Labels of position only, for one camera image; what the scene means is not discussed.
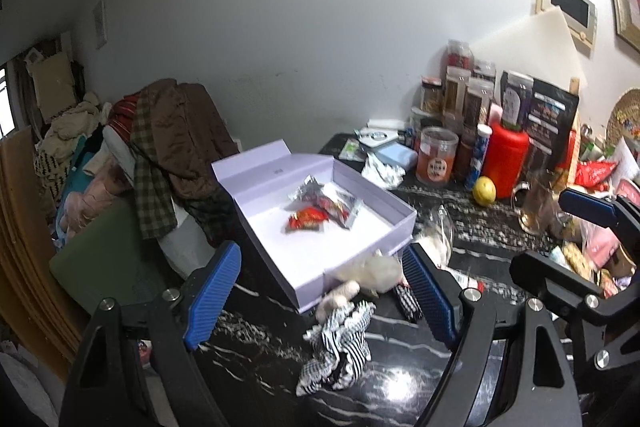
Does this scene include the black white striped cloth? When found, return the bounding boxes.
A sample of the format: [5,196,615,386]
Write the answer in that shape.
[296,299,377,396]

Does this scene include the red canister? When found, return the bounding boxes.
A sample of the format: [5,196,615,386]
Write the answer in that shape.
[487,119,530,200]

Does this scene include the white foam board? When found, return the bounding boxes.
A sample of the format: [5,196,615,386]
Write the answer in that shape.
[472,9,589,94]

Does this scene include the white plush toy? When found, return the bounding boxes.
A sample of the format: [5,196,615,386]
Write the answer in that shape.
[316,252,407,323]

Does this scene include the light blue box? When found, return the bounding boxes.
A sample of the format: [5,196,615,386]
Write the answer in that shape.
[375,144,419,174]

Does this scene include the woven basket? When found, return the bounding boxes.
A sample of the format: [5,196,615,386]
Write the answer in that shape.
[606,89,640,148]

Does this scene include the tall jar red contents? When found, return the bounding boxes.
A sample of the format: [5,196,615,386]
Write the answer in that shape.
[446,39,475,72]

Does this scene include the blue tablet tube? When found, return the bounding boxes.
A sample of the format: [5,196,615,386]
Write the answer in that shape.
[465,123,493,192]

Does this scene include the window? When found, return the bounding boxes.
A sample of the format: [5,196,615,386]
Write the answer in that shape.
[0,62,16,138]

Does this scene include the wall intercom panel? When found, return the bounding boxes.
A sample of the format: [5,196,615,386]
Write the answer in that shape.
[536,0,599,54]

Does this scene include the yellow lemon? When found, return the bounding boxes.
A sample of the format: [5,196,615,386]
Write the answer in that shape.
[472,176,498,206]

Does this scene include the clear bag with white rope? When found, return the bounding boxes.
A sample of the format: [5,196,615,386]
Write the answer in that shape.
[412,204,457,269]

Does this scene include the dark blue pouch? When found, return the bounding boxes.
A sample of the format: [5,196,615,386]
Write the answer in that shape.
[500,71,535,128]

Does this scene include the small clear jar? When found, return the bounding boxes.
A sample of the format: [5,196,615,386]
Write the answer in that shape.
[421,77,445,114]

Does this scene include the glass mug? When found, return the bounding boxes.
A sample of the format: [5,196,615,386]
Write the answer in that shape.
[511,169,567,237]

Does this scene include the pile of clothes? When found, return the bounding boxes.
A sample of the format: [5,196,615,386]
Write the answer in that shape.
[32,92,137,249]

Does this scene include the red snack bag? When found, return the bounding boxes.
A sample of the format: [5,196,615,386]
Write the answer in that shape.
[575,161,619,188]

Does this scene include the black white checkered pouch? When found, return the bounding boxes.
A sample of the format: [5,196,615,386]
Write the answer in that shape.
[395,284,424,324]

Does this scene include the cardboard sheet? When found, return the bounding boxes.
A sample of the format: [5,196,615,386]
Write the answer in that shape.
[30,52,79,124]

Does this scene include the wooden board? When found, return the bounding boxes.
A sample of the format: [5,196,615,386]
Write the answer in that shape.
[0,127,87,379]

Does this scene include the silver snack packet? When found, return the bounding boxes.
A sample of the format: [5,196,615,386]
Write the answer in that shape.
[287,175,327,208]

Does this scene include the crumpled white tissue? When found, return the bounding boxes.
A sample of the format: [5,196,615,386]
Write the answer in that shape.
[361,154,405,189]

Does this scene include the clear red snack packet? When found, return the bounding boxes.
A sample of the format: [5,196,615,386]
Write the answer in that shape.
[320,187,364,229]

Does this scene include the clear jar orange label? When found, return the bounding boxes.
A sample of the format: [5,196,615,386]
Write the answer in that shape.
[416,127,460,186]

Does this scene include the clear jar brown contents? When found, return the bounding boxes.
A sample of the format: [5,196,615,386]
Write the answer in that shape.
[442,67,473,116]
[462,78,496,128]

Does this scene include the lavender cardboard box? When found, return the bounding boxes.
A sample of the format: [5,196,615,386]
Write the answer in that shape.
[211,138,418,314]

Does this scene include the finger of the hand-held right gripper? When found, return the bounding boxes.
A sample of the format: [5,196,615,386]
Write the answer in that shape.
[558,188,640,240]
[509,251,640,388]

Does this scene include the plaid cloth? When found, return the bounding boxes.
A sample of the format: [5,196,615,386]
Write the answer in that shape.
[131,94,179,241]

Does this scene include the brown jacket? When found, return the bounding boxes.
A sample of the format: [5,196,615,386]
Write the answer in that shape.
[131,79,242,204]

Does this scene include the cracker packet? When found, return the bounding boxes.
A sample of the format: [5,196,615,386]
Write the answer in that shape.
[560,242,597,281]

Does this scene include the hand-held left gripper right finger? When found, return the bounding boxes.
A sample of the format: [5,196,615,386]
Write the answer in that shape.
[401,243,583,427]

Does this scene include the pink plastic bag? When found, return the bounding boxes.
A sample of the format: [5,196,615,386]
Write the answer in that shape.
[582,179,640,270]

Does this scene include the black stand-up pouch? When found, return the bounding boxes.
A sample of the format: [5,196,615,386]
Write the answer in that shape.
[525,78,581,180]

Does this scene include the white flat device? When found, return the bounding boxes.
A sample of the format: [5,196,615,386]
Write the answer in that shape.
[356,127,402,151]

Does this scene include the green cushion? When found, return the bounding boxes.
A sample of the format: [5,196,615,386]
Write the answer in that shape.
[49,197,167,309]

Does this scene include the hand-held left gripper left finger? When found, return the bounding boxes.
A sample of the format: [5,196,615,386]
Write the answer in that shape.
[59,241,242,427]

